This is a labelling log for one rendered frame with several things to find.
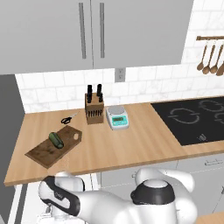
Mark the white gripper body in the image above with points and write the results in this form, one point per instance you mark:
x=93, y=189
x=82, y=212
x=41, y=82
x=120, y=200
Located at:
x=55, y=218

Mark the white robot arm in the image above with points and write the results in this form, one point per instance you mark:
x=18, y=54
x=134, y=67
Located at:
x=110, y=208

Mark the brown wooden cutting board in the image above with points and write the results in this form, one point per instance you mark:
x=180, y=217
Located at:
x=48, y=153

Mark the green cucumber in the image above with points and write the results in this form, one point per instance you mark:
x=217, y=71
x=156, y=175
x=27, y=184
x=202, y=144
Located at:
x=56, y=140

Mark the grey tall cabinet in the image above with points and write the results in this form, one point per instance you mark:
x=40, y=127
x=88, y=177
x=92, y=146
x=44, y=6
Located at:
x=8, y=140

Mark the wooden knife block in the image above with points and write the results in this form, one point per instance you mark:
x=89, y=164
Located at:
x=94, y=113

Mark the white teal kitchen scale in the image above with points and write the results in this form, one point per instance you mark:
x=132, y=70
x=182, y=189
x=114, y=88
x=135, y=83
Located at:
x=117, y=118

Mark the grey drawer front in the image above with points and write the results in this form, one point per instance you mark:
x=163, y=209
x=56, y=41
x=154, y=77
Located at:
x=192, y=164

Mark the black hob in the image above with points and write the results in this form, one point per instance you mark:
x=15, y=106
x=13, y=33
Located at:
x=192, y=122

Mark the wooden hanging spoon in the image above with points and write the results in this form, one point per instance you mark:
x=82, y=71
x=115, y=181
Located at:
x=221, y=70
x=207, y=68
x=201, y=63
x=214, y=68

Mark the grey wall outlet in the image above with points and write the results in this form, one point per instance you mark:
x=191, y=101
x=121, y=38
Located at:
x=120, y=75

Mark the wooden wall rail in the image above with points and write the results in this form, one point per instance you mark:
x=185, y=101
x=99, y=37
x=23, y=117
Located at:
x=210, y=38

